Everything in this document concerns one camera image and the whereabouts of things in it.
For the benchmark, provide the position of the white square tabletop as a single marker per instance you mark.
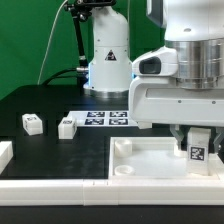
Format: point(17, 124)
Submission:
point(158, 158)

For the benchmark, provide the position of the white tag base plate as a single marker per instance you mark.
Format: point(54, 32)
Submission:
point(116, 118)

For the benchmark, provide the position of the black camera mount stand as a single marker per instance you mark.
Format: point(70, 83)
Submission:
point(80, 11)

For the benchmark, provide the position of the white obstacle fence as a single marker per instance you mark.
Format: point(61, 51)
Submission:
point(122, 191)

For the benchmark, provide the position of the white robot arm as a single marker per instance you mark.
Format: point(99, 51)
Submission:
point(182, 83)

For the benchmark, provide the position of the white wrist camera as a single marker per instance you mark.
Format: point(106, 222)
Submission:
point(161, 62)

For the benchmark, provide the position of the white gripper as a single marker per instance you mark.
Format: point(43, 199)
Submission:
point(156, 100)

